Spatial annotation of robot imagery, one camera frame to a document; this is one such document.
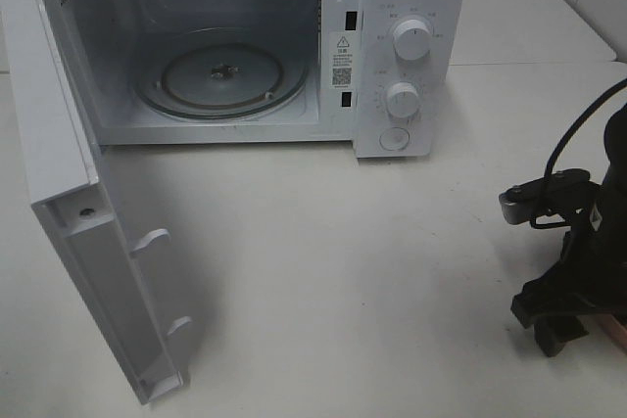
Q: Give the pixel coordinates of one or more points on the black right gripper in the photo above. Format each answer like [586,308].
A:
[592,276]

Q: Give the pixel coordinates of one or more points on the round door release button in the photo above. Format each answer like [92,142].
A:
[394,139]

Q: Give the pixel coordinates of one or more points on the white microwave door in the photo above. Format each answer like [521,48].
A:
[72,196]

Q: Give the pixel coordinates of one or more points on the white bread sandwich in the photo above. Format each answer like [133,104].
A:
[612,327]

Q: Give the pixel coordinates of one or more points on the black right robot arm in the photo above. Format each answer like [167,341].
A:
[617,139]

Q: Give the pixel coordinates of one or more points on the white upper power knob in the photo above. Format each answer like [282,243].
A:
[411,38]

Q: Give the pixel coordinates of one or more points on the white microwave oven body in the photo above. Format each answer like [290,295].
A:
[111,32]

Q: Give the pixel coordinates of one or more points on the warning sticker with QR code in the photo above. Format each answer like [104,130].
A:
[343,59]

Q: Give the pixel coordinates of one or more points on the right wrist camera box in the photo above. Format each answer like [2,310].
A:
[549,204]

